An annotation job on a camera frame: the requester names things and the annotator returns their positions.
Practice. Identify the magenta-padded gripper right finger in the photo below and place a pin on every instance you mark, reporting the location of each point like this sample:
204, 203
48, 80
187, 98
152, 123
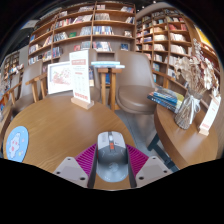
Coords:
138, 160

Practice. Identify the stack of books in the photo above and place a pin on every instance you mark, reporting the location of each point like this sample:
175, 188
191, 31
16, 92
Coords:
166, 99

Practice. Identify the glass vase with dried flowers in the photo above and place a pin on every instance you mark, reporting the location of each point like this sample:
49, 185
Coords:
188, 110

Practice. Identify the beige chair with wooden arms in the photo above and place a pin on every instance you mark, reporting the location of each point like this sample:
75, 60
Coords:
93, 55
28, 71
136, 86

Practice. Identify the white framed floral picture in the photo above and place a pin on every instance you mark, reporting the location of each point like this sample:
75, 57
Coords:
60, 78

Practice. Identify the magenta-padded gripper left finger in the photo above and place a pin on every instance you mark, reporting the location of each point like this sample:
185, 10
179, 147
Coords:
85, 160

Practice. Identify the curved wooden bookshelf unit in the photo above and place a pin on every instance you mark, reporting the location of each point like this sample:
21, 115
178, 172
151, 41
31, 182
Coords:
166, 36

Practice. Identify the small distant wooden bookshelf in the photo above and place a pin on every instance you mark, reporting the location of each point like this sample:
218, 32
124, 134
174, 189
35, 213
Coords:
10, 65

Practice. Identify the blue books on armrests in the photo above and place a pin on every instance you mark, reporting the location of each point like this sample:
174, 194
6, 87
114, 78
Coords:
106, 63

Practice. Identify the wide wooden bookshelf unit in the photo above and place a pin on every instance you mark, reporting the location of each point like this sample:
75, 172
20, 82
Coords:
86, 23

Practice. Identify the grey computer mouse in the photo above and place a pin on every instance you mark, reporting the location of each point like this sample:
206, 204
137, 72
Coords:
112, 156

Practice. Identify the round wooden side table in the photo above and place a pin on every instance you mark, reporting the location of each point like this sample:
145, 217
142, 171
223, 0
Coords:
186, 146

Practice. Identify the round light blue mouse pad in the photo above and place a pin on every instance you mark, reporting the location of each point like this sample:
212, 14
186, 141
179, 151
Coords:
16, 145

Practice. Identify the dark cover book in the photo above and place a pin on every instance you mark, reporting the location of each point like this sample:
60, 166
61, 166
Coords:
91, 75

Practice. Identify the white red sign, wooden base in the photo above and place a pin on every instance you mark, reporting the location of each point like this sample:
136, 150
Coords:
80, 76
210, 116

